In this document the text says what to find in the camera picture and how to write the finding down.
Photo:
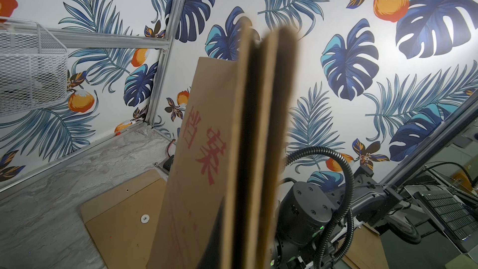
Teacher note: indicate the brown kraft file bag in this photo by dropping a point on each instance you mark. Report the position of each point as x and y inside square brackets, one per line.
[122, 221]
[231, 148]

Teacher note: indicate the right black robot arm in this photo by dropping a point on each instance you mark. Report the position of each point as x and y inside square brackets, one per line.
[317, 219]

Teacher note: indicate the black power adapter brick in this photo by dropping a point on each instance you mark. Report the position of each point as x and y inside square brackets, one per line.
[167, 165]

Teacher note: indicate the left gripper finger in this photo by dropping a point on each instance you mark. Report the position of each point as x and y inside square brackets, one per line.
[211, 258]

